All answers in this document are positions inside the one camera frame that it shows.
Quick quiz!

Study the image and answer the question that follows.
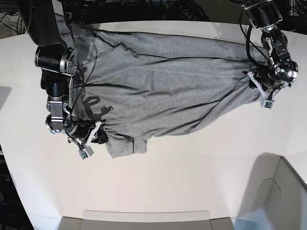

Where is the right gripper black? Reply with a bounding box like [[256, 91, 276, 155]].
[[67, 123, 108, 144]]

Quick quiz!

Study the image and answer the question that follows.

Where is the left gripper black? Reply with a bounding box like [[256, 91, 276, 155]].
[[249, 68, 281, 92]]

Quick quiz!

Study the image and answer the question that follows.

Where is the grey T-shirt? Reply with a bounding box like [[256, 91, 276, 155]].
[[71, 24, 261, 158]]

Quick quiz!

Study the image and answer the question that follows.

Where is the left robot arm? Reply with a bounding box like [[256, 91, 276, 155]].
[[242, 0, 298, 91]]

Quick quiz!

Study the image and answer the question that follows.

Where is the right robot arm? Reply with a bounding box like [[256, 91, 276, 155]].
[[16, 0, 107, 145]]

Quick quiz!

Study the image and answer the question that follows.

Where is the grey tray front centre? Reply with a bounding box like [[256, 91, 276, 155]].
[[58, 210, 235, 230]]

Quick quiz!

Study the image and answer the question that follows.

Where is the grey bin right front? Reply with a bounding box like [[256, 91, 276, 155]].
[[233, 153, 307, 230]]

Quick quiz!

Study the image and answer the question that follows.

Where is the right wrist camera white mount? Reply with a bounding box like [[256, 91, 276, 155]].
[[65, 121, 104, 160]]

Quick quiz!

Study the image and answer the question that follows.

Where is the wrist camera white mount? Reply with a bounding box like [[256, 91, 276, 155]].
[[242, 71, 291, 110], [65, 121, 104, 160]]

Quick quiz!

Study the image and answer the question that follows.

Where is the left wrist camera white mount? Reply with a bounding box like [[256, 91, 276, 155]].
[[242, 71, 291, 110]]

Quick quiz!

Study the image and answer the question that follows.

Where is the black cable bundle left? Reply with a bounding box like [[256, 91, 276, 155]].
[[0, 0, 29, 36]]

